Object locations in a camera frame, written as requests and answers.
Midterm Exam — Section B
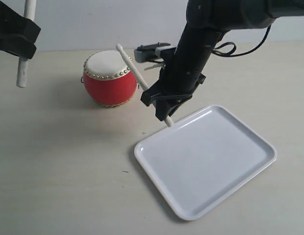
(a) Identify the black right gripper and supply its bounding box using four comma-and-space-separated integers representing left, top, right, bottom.
140, 66, 206, 121

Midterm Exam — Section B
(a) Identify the white drumstick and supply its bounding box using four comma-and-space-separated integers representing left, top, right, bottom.
15, 0, 37, 88
116, 44, 174, 127

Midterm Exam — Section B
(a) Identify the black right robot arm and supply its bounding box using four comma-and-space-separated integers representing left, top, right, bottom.
134, 0, 304, 121

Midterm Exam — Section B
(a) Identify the small red drum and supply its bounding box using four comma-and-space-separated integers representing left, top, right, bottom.
81, 50, 137, 107

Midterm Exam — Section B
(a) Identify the white plastic tray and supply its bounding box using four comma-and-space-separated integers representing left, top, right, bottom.
134, 105, 277, 221

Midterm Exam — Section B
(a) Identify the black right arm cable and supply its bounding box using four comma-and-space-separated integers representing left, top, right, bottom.
211, 24, 272, 58

